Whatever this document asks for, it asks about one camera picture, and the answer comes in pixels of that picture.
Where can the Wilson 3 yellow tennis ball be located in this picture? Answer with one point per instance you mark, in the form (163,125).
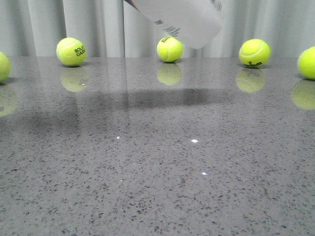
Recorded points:
(254,53)

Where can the far right yellow tennis ball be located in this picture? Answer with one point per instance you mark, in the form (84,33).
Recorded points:
(306,63)

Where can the far left yellow tennis ball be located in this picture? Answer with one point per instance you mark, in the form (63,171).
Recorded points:
(5,67)

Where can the Roland Garros yellow tennis ball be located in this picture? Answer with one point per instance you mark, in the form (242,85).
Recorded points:
(71,51)

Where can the white blue Wilson tennis can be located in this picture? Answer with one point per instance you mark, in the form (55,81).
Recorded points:
(193,22)

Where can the middle yellow tennis ball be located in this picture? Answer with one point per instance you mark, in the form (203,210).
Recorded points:
(169,49)

